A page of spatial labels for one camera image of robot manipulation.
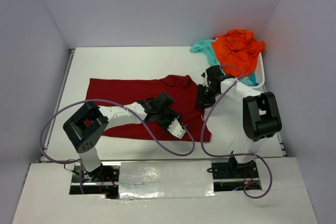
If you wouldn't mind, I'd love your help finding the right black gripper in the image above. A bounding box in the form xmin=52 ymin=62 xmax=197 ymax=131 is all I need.
xmin=195 ymin=83 xmax=221 ymax=110

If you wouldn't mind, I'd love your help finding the dark red t shirt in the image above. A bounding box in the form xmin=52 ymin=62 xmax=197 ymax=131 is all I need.
xmin=86 ymin=75 xmax=211 ymax=143

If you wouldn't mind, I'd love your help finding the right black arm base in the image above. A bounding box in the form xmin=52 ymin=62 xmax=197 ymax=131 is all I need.
xmin=207 ymin=157 xmax=261 ymax=192

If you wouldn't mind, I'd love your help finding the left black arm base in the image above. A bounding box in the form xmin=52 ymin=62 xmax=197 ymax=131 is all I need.
xmin=64 ymin=163 xmax=120 ymax=199

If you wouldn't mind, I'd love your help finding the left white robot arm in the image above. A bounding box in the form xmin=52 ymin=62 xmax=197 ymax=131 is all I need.
xmin=63 ymin=92 xmax=185 ymax=181

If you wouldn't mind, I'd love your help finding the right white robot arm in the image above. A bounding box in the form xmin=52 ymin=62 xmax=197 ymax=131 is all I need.
xmin=196 ymin=65 xmax=282 ymax=177

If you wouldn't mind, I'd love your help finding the teal t shirt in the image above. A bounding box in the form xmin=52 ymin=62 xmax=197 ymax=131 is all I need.
xmin=190 ymin=39 xmax=259 ymax=87

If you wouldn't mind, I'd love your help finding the orange t shirt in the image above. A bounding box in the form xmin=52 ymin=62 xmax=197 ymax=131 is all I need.
xmin=212 ymin=29 xmax=265 ymax=77

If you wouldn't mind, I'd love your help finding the white laundry basket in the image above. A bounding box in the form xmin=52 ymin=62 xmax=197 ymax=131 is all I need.
xmin=253 ymin=52 xmax=265 ymax=89

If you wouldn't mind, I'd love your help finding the shiny taped white panel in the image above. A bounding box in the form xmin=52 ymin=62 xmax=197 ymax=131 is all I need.
xmin=118 ymin=161 xmax=215 ymax=199

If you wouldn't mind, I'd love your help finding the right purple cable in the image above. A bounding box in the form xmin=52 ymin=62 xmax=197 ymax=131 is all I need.
xmin=200 ymin=64 xmax=273 ymax=199

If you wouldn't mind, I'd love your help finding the purple cable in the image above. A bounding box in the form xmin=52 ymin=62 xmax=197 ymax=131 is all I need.
xmin=39 ymin=99 xmax=196 ymax=195
xmin=200 ymin=64 xmax=273 ymax=199

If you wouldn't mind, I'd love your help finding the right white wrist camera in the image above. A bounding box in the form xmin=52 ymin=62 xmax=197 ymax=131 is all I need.
xmin=201 ymin=72 xmax=208 ymax=81

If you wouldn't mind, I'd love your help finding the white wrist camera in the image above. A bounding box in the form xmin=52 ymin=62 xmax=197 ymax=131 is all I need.
xmin=167 ymin=119 xmax=185 ymax=139
xmin=201 ymin=72 xmax=208 ymax=81

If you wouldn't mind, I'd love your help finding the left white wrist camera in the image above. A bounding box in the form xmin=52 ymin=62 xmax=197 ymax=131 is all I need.
xmin=167 ymin=119 xmax=185 ymax=139

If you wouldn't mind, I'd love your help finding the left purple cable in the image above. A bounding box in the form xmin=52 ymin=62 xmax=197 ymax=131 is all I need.
xmin=39 ymin=99 xmax=196 ymax=195

